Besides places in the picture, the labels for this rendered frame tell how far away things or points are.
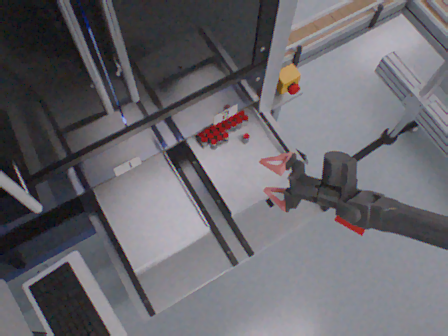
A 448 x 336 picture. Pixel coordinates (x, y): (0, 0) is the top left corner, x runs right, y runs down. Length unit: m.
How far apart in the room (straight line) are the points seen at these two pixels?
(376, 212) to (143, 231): 0.76
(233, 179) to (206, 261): 0.28
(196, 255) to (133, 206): 0.26
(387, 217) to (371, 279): 1.47
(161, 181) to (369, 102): 1.60
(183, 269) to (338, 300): 1.12
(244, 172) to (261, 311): 0.97
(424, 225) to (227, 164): 0.75
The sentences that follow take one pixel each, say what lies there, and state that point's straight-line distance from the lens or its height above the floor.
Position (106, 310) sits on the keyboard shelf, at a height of 0.80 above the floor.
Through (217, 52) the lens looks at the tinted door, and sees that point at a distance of 1.15.
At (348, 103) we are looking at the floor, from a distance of 2.75.
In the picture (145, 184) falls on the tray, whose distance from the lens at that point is 1.51.
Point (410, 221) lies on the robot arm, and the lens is 0.97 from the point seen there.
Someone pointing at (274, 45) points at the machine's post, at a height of 1.27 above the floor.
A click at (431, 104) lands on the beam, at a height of 0.55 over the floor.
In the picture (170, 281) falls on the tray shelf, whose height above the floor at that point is 0.88.
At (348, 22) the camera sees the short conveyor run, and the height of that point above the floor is 0.93.
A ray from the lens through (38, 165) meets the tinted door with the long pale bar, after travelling 1.20.
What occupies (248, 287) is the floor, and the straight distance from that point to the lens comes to 2.31.
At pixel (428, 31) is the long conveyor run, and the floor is 0.88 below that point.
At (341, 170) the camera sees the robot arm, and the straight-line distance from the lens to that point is 1.01.
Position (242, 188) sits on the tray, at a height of 0.88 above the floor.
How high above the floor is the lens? 2.29
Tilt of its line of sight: 68 degrees down
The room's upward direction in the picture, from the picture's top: 3 degrees clockwise
